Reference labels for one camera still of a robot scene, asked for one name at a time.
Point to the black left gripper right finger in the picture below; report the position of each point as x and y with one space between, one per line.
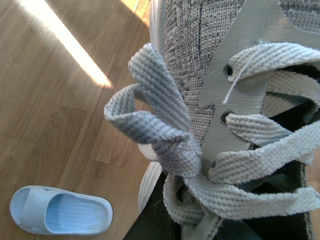
291 227

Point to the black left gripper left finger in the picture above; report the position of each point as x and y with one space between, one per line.
154 222

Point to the grey knit sneaker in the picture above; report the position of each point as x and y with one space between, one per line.
226 93

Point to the light blue slide slipper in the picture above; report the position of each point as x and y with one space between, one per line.
45 210

